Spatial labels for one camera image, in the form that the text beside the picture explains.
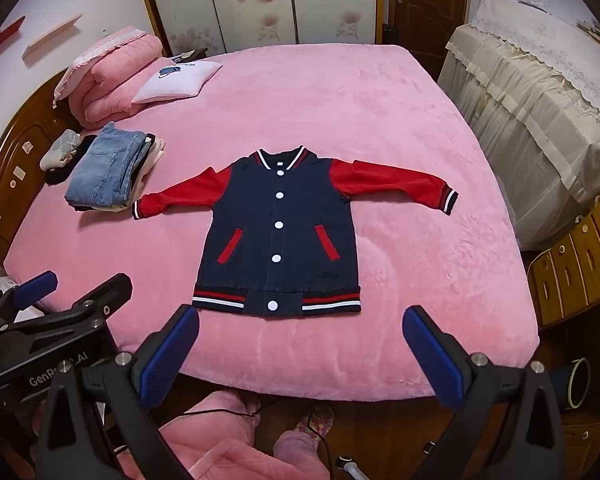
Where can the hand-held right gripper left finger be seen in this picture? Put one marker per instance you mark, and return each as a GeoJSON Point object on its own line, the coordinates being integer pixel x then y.
{"type": "Point", "coordinates": [172, 355]}

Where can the pink bed blanket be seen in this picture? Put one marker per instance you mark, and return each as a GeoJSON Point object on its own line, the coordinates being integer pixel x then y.
{"type": "Point", "coordinates": [380, 135]}

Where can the wooden drawer cabinet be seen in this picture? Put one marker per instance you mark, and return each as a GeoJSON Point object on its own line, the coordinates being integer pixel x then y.
{"type": "Point", "coordinates": [575, 260]}

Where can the person's pink padded clothing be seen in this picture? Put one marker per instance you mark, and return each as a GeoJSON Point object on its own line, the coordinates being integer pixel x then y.
{"type": "Point", "coordinates": [215, 450]}

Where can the floral slipper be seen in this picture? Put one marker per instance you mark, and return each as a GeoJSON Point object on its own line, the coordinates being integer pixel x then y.
{"type": "Point", "coordinates": [315, 422]}

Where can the cloth-covered furniture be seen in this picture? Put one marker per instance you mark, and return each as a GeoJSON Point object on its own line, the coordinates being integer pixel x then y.
{"type": "Point", "coordinates": [520, 110]}

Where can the folded blue jeans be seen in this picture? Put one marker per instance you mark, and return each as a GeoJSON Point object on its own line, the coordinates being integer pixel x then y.
{"type": "Point", "coordinates": [105, 165]}

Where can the wooden wall shelf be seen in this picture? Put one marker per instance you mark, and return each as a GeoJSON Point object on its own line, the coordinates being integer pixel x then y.
{"type": "Point", "coordinates": [50, 37]}

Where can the brown wooden door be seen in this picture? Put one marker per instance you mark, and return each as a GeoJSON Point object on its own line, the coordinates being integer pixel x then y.
{"type": "Point", "coordinates": [430, 10]}

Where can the dark bedside table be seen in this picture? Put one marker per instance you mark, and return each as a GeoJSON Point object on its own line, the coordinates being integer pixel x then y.
{"type": "Point", "coordinates": [187, 55]}

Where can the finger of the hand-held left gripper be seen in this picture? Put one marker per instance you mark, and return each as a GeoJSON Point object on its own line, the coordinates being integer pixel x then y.
{"type": "Point", "coordinates": [105, 295]}
{"type": "Point", "coordinates": [35, 285]}

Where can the white printed pillow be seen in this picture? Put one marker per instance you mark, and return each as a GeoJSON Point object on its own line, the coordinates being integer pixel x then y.
{"type": "Point", "coordinates": [180, 80]}

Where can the wooden headboard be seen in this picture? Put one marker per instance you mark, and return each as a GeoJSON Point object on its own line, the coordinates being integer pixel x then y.
{"type": "Point", "coordinates": [15, 195]}

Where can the red wall bracket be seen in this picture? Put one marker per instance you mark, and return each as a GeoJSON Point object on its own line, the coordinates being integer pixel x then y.
{"type": "Point", "coordinates": [10, 30]}

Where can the folded cream clothes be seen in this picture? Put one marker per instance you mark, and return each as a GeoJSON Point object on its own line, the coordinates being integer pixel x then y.
{"type": "Point", "coordinates": [152, 152]}

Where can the black cloth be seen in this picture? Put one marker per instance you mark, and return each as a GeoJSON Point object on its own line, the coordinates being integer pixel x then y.
{"type": "Point", "coordinates": [84, 149]}

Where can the navy and red baseball jacket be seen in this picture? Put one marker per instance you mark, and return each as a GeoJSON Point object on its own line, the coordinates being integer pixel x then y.
{"type": "Point", "coordinates": [250, 220]}

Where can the folded pink quilt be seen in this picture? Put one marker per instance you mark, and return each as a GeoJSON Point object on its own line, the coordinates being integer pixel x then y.
{"type": "Point", "coordinates": [115, 80]}

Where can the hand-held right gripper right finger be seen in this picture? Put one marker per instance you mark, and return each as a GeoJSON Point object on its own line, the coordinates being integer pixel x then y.
{"type": "Point", "coordinates": [430, 355]}

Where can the grey patterned cloth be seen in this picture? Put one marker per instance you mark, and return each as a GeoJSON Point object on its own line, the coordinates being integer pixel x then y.
{"type": "Point", "coordinates": [62, 147]}

